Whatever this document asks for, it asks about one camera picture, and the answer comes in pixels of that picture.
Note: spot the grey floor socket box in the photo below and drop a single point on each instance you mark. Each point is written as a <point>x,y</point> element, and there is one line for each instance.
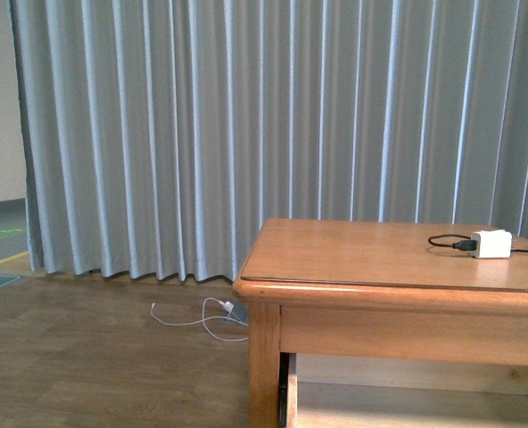
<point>236,313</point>

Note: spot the white power adapter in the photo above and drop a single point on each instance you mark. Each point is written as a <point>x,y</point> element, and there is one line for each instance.
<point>491,244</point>

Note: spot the grey pleated curtain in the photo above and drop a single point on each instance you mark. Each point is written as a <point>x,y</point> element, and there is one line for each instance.
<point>160,135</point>

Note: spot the wooden drawer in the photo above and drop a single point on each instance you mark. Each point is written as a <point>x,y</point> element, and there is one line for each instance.
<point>330,391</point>

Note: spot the wooden nightstand cabinet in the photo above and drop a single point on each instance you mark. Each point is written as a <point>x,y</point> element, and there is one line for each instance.
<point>375,290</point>

